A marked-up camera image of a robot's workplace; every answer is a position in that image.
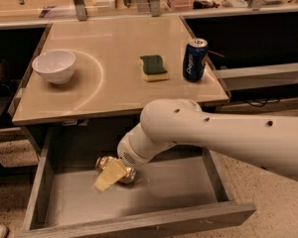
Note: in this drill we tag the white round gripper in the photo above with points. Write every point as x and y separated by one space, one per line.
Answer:
128 153

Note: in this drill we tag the green and yellow sponge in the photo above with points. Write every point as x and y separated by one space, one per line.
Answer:
153 69

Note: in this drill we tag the blue pepsi can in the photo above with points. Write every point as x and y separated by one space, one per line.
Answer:
195 57

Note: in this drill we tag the grey wooden open drawer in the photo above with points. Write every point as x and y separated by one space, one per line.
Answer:
181 191

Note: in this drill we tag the white ceramic bowl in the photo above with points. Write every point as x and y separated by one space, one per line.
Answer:
57 66

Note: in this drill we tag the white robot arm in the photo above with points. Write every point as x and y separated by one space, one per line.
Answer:
269 142

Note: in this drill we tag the beige top counter cabinet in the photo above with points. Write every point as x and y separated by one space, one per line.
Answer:
108 78

